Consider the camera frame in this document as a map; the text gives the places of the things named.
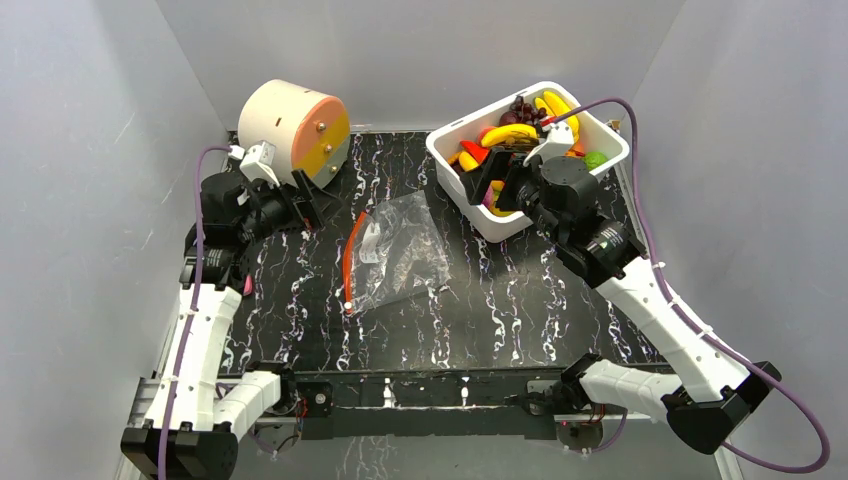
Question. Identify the green toy vegetable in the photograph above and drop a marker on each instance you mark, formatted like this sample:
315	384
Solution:
594	160

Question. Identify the dark purple toy grapes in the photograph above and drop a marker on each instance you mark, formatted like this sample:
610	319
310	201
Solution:
525	112

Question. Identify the white plastic food bin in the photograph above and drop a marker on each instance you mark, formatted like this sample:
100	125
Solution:
445	142

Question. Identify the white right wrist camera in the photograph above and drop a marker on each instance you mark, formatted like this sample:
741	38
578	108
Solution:
559	138

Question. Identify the cream cylinder orange yellow face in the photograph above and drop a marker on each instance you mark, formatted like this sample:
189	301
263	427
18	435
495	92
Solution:
310	130

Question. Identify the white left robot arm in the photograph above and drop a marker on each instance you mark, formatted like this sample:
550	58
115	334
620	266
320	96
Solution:
193	427

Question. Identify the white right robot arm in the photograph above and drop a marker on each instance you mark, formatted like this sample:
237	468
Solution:
708	394

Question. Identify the yellow toy banana centre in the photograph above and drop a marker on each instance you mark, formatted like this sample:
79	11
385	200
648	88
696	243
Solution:
510	135

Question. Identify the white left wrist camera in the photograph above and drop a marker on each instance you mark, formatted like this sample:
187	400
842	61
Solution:
256	162

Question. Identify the clear zip bag orange zipper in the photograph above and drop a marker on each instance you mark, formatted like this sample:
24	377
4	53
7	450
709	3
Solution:
393	252

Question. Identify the red toy chili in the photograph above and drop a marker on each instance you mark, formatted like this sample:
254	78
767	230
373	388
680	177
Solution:
478	152

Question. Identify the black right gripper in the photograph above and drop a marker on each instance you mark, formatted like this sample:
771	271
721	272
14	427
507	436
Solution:
502	179

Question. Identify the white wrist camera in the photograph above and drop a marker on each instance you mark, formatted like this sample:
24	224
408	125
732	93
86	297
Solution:
256	162
559	138

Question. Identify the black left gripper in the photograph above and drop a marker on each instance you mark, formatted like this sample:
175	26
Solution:
317	204

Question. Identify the yellow toy banana left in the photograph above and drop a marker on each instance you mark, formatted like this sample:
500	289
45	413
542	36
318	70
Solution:
466	161

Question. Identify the pink tag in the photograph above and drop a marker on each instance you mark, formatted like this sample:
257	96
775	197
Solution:
248	286

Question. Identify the yellow toy banana bunch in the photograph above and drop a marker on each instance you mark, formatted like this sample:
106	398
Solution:
555	106

